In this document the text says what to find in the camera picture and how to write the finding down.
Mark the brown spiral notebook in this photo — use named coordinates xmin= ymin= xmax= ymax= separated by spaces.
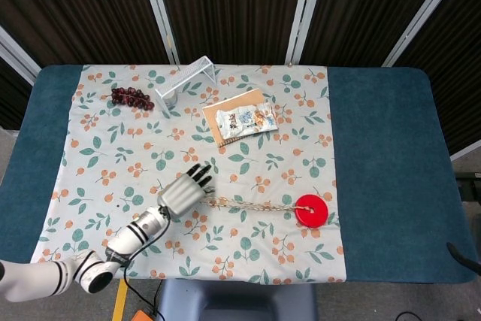
xmin=201 ymin=87 xmax=268 ymax=148

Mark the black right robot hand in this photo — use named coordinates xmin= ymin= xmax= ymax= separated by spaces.
xmin=446 ymin=241 xmax=476 ymax=273

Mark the white snack bag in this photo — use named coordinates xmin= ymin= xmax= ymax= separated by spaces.
xmin=214 ymin=102 xmax=280 ymax=141

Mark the braided beige rope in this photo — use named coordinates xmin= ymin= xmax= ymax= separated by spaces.
xmin=198 ymin=195 xmax=315 ymax=213

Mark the floral leaf berry tablecloth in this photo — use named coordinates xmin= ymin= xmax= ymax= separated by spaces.
xmin=29 ymin=64 xmax=346 ymax=285

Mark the white screen frame post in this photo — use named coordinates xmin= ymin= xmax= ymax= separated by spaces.
xmin=137 ymin=0 xmax=181 ymax=65
xmin=285 ymin=0 xmax=317 ymax=66
xmin=449 ymin=140 xmax=481 ymax=163
xmin=382 ymin=0 xmax=481 ymax=67
xmin=0 ymin=26 xmax=42 ymax=86

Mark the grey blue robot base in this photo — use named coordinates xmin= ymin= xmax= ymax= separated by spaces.
xmin=157 ymin=279 xmax=319 ymax=321

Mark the dark red grape bunch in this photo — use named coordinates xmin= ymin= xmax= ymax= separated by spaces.
xmin=110 ymin=86 xmax=156 ymax=111

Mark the black equipment stand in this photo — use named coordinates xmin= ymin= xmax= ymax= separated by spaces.
xmin=454 ymin=171 xmax=481 ymax=201

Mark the red round object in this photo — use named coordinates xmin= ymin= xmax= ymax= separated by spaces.
xmin=294 ymin=193 xmax=329 ymax=229

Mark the white wire mesh rack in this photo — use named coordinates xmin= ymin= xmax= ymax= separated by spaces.
xmin=155 ymin=56 xmax=218 ymax=117

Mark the black cable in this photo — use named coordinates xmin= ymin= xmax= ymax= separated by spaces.
xmin=122 ymin=238 xmax=168 ymax=321

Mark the teal table cover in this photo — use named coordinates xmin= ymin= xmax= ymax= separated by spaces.
xmin=0 ymin=64 xmax=476 ymax=285

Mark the grey black left robot hand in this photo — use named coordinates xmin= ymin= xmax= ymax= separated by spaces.
xmin=156 ymin=162 xmax=217 ymax=220

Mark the dark corrugated screen panel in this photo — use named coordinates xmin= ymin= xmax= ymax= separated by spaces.
xmin=0 ymin=0 xmax=169 ymax=74
xmin=392 ymin=0 xmax=481 ymax=156
xmin=153 ymin=0 xmax=306 ymax=65
xmin=302 ymin=0 xmax=454 ymax=68

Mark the orange box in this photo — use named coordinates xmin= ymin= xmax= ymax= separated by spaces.
xmin=129 ymin=309 xmax=157 ymax=321

